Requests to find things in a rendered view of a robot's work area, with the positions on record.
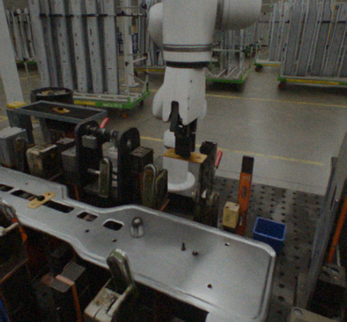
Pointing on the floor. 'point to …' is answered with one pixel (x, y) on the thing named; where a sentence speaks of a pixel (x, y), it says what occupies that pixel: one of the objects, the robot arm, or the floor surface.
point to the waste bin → (44, 93)
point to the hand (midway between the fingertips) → (185, 143)
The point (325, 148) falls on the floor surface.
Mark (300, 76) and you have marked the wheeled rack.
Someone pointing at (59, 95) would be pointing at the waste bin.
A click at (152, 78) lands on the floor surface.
